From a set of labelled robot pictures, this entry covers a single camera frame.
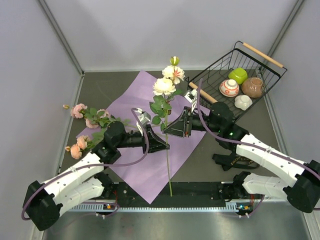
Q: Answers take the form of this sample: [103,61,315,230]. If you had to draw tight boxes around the pink wrapping paper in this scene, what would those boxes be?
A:
[76,69,211,205]

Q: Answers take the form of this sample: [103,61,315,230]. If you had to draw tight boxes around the black wire basket wooden handles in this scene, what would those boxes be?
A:
[186,41,288,120]

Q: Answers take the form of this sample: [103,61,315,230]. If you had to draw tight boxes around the aluminium rail with cable duct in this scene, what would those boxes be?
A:
[44,181,313,215]

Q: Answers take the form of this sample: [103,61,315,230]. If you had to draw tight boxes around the pink rose stem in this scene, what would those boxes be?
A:
[70,103,134,129]

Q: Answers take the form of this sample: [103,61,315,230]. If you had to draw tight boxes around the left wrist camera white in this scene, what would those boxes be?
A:
[135,108,151,126]

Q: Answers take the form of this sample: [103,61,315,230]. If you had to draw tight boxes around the white red patterned bowl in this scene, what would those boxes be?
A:
[219,79,239,98]

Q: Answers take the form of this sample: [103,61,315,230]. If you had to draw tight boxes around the white flower-shaped cup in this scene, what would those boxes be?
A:
[234,95,253,111]

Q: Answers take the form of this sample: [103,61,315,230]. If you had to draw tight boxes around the brown ceramic pot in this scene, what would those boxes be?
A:
[241,77,264,99]

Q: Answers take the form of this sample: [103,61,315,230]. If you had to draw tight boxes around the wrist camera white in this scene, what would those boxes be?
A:
[135,108,151,126]
[184,89,198,104]

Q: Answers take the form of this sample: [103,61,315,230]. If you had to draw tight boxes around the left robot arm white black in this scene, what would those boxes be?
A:
[21,121,170,231]

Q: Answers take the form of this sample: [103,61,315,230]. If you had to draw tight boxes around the black ribbon gold lettering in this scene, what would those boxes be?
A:
[212,153,260,172]

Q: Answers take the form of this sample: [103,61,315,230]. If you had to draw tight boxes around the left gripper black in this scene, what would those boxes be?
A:
[115,124,170,156]

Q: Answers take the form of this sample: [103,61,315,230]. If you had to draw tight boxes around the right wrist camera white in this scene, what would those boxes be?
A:
[184,89,198,104]

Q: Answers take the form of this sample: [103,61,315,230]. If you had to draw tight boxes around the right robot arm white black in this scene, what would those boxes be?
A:
[163,102,320,213]

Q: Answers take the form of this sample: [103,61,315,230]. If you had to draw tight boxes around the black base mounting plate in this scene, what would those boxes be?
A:
[115,182,238,208]

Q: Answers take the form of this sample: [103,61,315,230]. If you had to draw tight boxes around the peach rose stem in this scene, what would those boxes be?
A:
[64,127,106,160]

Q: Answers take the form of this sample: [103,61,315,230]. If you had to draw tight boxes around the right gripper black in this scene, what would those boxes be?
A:
[163,106,222,138]

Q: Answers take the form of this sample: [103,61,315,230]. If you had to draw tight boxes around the green square cup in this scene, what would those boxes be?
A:
[228,67,248,85]

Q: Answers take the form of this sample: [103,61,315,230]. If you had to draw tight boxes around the cream white rose stem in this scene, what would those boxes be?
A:
[149,56,186,198]

